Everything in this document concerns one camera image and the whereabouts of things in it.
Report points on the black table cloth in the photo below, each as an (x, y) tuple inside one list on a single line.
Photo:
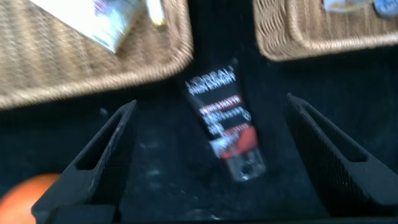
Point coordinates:
[(174, 186)]

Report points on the green card box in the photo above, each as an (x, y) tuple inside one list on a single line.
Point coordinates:
[(99, 21)]

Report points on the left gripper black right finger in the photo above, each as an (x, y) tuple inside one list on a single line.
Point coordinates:
[(335, 168)]

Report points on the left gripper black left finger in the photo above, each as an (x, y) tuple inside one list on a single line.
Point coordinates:
[(93, 174)]

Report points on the black cleanser tube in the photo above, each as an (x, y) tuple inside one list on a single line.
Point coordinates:
[(224, 118)]

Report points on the small white juice box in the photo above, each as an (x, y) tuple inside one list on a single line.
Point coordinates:
[(345, 4)]

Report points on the orange fruit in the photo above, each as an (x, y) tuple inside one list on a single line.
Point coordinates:
[(21, 202)]

